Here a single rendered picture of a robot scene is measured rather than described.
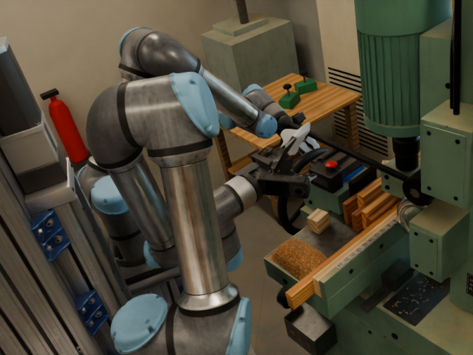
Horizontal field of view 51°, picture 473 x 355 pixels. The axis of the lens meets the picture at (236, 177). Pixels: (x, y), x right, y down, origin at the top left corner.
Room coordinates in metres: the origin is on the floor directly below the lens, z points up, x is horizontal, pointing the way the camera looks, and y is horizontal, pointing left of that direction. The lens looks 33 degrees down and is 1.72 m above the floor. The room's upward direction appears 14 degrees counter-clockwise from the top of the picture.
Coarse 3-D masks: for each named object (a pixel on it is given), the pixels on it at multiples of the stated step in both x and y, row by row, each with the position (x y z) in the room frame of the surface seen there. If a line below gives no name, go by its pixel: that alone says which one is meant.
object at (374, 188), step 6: (378, 180) 1.00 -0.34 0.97; (372, 186) 0.98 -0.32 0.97; (378, 186) 0.97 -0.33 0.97; (360, 192) 0.97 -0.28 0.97; (366, 192) 0.96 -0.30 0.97; (372, 192) 0.96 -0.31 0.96; (378, 192) 0.97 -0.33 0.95; (360, 198) 0.95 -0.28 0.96; (366, 198) 0.95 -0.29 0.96; (360, 204) 0.95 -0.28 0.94
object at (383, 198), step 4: (384, 196) 0.95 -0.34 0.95; (388, 196) 0.95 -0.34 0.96; (392, 196) 0.95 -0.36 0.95; (376, 200) 0.94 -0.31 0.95; (380, 200) 0.94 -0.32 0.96; (384, 200) 0.94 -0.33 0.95; (372, 204) 0.93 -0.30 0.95; (376, 204) 0.93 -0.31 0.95; (380, 204) 0.93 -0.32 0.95; (368, 208) 0.92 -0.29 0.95; (372, 208) 0.92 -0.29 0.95; (376, 208) 0.92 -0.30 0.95; (364, 212) 0.91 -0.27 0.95; (368, 212) 0.91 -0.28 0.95; (364, 216) 0.91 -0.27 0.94; (364, 220) 0.91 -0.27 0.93; (364, 224) 0.91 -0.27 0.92; (364, 228) 0.91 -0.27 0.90
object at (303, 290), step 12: (396, 204) 0.93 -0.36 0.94; (384, 216) 0.89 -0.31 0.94; (372, 228) 0.87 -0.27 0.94; (336, 252) 0.82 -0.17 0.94; (324, 264) 0.79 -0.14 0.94; (312, 276) 0.77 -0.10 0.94; (300, 288) 0.74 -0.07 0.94; (312, 288) 0.75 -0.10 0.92; (288, 300) 0.74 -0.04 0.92; (300, 300) 0.73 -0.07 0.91
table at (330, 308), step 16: (304, 208) 1.09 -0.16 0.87; (336, 224) 0.96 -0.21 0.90; (352, 224) 0.94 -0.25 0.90; (304, 240) 0.93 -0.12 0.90; (320, 240) 0.91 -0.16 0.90; (336, 240) 0.90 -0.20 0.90; (400, 240) 0.85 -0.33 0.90; (384, 256) 0.82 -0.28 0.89; (400, 256) 0.85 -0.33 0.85; (272, 272) 0.88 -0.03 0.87; (288, 272) 0.84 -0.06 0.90; (368, 272) 0.79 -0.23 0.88; (288, 288) 0.84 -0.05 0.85; (352, 288) 0.76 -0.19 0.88; (320, 304) 0.74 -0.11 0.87; (336, 304) 0.74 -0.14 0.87
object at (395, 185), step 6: (390, 162) 0.97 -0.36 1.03; (420, 162) 0.94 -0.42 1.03; (396, 168) 0.94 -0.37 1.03; (384, 174) 0.95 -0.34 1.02; (408, 174) 0.91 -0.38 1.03; (384, 180) 0.95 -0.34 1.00; (390, 180) 0.94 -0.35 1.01; (396, 180) 0.92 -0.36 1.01; (384, 186) 0.95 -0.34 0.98; (390, 186) 0.94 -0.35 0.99; (396, 186) 0.92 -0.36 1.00; (402, 186) 0.91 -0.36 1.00; (390, 192) 0.94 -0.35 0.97; (396, 192) 0.92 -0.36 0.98; (402, 192) 0.91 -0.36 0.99
